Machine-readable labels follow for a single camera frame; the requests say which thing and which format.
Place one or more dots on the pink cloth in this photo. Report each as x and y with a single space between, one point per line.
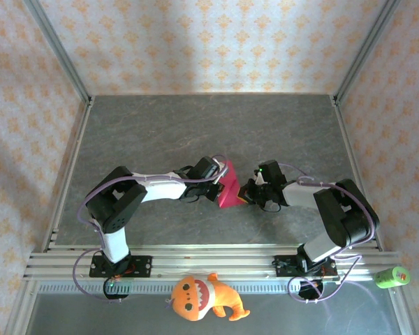
232 195

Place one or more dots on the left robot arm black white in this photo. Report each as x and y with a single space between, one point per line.
118 206

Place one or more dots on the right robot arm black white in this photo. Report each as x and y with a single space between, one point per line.
345 216

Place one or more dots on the orange shark plush toy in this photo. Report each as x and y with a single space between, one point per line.
195 296

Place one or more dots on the green cylindrical can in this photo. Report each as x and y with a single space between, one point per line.
391 278

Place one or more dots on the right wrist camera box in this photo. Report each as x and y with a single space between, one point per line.
259 178

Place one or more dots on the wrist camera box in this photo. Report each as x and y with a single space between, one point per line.
220 171
259 178

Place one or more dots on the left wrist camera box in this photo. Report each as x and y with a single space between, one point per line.
220 171

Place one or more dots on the aluminium mounting rail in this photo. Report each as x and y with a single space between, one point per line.
213 261

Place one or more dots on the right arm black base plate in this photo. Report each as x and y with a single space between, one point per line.
283 267

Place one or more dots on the right aluminium table side rail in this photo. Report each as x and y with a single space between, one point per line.
351 153

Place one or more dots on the aluminium table side rail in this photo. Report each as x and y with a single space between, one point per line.
75 153
351 153

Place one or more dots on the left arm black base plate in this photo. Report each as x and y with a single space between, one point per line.
143 266

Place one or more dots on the left aluminium table side rail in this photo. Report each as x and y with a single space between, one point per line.
75 153

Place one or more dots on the right aluminium frame post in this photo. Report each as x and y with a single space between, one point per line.
363 52

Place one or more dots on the aluminium frame post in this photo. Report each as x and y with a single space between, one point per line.
363 52
61 52

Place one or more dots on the left aluminium frame post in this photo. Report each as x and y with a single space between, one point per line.
61 52

